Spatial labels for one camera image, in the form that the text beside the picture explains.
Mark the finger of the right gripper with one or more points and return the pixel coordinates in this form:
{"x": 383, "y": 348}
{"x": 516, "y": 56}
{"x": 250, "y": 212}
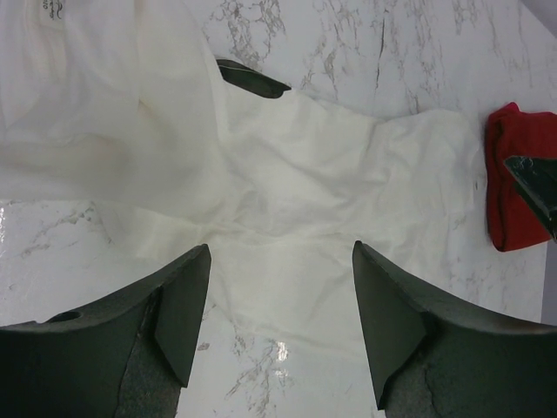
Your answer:
{"x": 535, "y": 181}
{"x": 250, "y": 80}

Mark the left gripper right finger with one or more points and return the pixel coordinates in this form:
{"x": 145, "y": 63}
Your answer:
{"x": 432, "y": 354}

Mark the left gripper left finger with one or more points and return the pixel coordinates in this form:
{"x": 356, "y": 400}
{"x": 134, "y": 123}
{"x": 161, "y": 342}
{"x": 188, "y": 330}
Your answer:
{"x": 128, "y": 354}

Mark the white t shirt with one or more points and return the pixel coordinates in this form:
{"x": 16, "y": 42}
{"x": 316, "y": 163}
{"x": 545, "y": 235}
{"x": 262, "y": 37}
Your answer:
{"x": 122, "y": 103}

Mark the folded red t shirt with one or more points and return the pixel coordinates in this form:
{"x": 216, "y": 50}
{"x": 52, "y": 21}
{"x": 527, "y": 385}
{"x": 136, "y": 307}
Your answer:
{"x": 511, "y": 132}

